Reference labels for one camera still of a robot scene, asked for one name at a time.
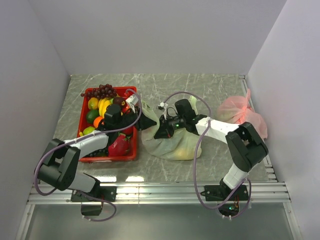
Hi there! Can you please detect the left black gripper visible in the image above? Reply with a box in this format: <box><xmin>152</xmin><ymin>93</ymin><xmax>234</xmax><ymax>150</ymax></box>
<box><xmin>115</xmin><ymin>105</ymin><xmax>157</xmax><ymax>131</ymax></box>

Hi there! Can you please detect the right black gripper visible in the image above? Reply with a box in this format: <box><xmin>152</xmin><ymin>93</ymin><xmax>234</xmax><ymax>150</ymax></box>
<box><xmin>154</xmin><ymin>113</ymin><xmax>187</xmax><ymax>139</ymax></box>

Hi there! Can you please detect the green avocado print plastic bag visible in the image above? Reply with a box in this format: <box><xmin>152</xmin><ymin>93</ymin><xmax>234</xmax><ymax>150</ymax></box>
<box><xmin>141</xmin><ymin>100</ymin><xmax>200</xmax><ymax>161</ymax></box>

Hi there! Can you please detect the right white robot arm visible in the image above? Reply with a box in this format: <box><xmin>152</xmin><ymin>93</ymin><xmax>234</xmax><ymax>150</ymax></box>
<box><xmin>154</xmin><ymin>99</ymin><xmax>269</xmax><ymax>200</ymax></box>

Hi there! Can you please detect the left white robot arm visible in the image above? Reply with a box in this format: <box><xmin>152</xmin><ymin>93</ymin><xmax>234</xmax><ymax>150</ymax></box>
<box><xmin>34</xmin><ymin>104</ymin><xmax>157</xmax><ymax>201</ymax></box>

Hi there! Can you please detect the pink fake dragon fruit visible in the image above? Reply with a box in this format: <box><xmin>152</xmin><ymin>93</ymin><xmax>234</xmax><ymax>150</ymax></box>
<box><xmin>108</xmin><ymin>133</ymin><xmax>130</xmax><ymax>157</ymax></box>

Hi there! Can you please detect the orange fake orange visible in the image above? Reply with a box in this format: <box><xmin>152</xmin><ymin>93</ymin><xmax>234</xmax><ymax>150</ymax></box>
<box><xmin>93</xmin><ymin>116</ymin><xmax>104</xmax><ymax>128</ymax></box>

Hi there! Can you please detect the dark green fake avocado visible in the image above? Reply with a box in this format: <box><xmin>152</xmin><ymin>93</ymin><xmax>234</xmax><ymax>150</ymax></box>
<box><xmin>85</xmin><ymin>109</ymin><xmax>100</xmax><ymax>124</ymax></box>

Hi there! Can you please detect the light green fake lime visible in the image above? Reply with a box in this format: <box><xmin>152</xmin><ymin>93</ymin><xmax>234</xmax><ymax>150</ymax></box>
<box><xmin>82</xmin><ymin>126</ymin><xmax>96</xmax><ymax>136</ymax></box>

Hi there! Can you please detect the pink plastic bag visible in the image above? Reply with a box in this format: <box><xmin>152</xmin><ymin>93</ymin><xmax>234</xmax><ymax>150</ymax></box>
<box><xmin>216</xmin><ymin>89</ymin><xmax>268</xmax><ymax>140</ymax></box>

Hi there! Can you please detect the red plastic crate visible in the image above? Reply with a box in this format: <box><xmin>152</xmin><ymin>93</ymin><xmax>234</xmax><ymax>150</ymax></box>
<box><xmin>77</xmin><ymin>86</ymin><xmax>138</xmax><ymax>163</ymax></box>

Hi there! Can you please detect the dark blue grape bunch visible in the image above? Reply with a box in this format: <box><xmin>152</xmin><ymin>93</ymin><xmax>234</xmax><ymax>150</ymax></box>
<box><xmin>84</xmin><ymin>148</ymin><xmax>108</xmax><ymax>158</ymax></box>

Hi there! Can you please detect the purple grape bunch top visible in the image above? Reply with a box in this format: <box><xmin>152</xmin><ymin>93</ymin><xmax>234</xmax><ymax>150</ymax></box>
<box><xmin>80</xmin><ymin>84</ymin><xmax>118</xmax><ymax>100</ymax></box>

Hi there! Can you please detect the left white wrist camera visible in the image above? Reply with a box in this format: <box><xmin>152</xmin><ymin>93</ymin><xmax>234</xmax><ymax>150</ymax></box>
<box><xmin>125</xmin><ymin>94</ymin><xmax>139</xmax><ymax>112</ymax></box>

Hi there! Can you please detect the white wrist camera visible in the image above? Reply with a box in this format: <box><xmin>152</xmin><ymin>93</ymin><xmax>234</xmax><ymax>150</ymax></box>
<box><xmin>125</xmin><ymin>94</ymin><xmax>139</xmax><ymax>112</ymax></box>
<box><xmin>157</xmin><ymin>102</ymin><xmax>168</xmax><ymax>111</ymax></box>

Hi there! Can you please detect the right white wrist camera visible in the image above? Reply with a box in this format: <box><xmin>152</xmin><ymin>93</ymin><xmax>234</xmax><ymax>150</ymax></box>
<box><xmin>157</xmin><ymin>102</ymin><xmax>168</xmax><ymax>111</ymax></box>

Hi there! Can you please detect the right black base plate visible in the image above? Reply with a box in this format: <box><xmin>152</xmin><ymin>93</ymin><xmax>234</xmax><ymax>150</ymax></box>
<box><xmin>200</xmin><ymin>184</ymin><xmax>252</xmax><ymax>219</ymax></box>

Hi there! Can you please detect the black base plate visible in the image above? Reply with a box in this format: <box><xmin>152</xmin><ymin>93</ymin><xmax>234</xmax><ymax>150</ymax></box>
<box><xmin>70</xmin><ymin>186</ymin><xmax>117</xmax><ymax>222</ymax></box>
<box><xmin>200</xmin><ymin>184</ymin><xmax>252</xmax><ymax>219</ymax></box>

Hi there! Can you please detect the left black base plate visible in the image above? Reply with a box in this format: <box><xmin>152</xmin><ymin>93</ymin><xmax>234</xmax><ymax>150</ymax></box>
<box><xmin>70</xmin><ymin>186</ymin><xmax>117</xmax><ymax>222</ymax></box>

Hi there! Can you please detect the aluminium rail frame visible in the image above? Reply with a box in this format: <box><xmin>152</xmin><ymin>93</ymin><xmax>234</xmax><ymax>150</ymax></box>
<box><xmin>17</xmin><ymin>73</ymin><xmax>302</xmax><ymax>240</ymax></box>

